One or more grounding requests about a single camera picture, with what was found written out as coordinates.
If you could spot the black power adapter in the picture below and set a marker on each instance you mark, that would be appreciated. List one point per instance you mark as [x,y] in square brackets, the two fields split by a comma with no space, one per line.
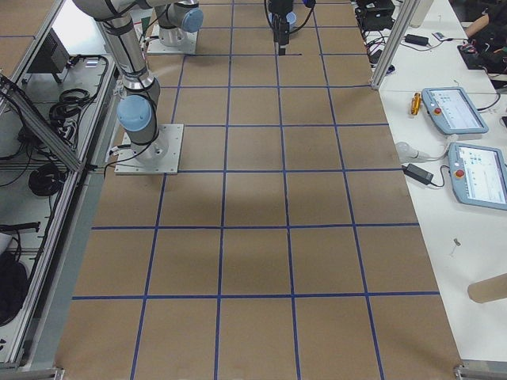
[418,174]

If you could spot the black electronics box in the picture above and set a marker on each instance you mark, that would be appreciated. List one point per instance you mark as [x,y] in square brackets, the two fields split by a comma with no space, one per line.
[375,15]

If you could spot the teach pendant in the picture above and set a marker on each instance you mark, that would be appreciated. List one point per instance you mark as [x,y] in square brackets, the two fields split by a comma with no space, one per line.
[452,111]
[478,175]

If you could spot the black monitor box left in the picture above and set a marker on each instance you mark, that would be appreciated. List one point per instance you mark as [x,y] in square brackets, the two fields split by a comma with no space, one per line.
[51,58]

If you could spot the black power brick far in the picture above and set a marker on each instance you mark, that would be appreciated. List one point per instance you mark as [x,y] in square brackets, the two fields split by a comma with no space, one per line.
[416,39]

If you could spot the lower teach pendant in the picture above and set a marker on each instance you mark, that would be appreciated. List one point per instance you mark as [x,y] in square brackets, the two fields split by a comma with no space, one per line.
[478,175]

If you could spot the yellow screwdriver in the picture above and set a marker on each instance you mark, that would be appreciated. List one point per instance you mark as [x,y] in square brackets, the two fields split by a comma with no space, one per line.
[415,104]

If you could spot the cardboard tube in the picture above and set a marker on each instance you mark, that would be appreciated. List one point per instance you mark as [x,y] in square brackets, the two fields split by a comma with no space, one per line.
[488,290]

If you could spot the aluminium frame post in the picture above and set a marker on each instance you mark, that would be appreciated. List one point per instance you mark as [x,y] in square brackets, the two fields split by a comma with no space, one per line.
[405,15]

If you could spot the white light bulb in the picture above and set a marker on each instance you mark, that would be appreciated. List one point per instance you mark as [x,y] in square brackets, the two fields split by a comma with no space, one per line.
[408,154]

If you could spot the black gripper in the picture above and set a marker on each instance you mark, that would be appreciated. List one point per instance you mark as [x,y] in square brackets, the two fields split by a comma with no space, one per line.
[280,9]

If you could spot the blue bowl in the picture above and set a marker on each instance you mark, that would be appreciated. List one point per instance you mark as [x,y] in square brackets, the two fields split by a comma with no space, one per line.
[290,17]

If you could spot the aluminium diagonal strut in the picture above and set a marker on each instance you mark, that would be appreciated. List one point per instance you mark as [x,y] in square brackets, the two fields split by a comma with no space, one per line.
[35,122]

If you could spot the upper teach pendant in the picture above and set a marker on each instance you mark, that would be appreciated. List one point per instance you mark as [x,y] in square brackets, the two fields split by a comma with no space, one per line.
[452,111]

